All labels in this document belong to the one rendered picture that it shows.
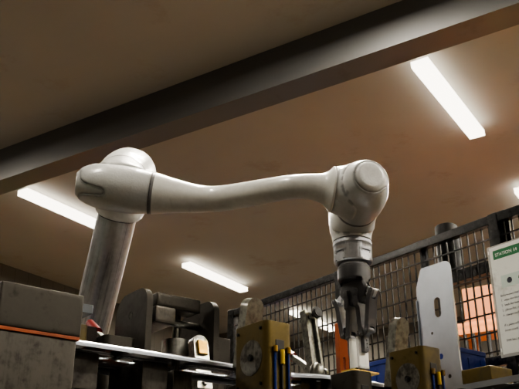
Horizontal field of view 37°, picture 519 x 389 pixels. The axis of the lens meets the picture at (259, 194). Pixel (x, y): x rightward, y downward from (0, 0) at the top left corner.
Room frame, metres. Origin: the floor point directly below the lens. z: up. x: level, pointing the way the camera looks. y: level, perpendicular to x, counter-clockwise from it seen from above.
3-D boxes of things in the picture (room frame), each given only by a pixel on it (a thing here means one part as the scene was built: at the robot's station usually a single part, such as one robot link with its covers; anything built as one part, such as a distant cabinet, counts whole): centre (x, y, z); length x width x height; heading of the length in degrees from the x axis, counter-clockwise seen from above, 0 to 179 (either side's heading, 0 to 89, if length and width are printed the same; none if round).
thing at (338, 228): (1.68, -0.22, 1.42); 0.13 x 0.11 x 0.16; 4
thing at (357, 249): (1.69, -0.22, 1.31); 0.09 x 0.09 x 0.06
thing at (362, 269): (1.69, -0.22, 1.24); 0.08 x 0.07 x 0.09; 38
